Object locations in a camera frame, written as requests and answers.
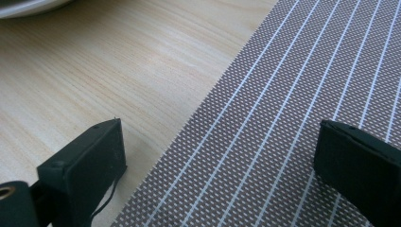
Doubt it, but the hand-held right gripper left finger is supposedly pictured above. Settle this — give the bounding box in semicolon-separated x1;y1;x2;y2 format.
37;118;128;227

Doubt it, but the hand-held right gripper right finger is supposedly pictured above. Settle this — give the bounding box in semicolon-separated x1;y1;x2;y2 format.
313;118;401;227

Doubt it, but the large white plate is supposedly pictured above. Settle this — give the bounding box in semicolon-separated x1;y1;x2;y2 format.
0;0;75;19

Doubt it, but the grey striped woven placemat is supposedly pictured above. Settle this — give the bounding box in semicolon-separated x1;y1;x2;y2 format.
110;0;401;227

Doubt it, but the thin black wire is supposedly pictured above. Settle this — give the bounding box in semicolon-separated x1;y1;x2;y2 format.
90;174;122;221

